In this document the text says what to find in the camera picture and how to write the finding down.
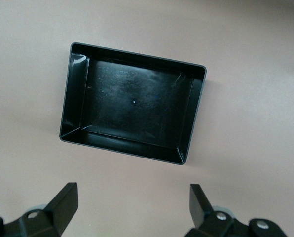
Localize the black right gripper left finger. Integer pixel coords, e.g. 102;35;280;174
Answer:
3;182;78;237

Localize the black plastic box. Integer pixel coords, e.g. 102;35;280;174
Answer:
59;41;209;165

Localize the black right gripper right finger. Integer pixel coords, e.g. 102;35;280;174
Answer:
186;184;249;237

